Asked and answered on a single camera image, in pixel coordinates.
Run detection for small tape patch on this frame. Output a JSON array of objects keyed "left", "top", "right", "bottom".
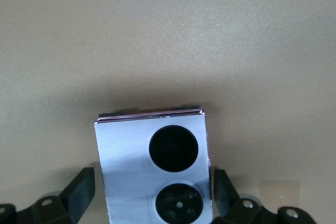
[{"left": 259, "top": 180, "right": 301, "bottom": 205}]

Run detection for white phone two lenses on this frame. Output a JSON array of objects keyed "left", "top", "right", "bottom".
[{"left": 93, "top": 108, "right": 213, "bottom": 224}]

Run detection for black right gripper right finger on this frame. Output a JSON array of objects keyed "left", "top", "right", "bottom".
[{"left": 212, "top": 169, "right": 263, "bottom": 224}]

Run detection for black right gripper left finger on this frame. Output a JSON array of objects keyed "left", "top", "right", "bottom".
[{"left": 31, "top": 166, "right": 96, "bottom": 224}]

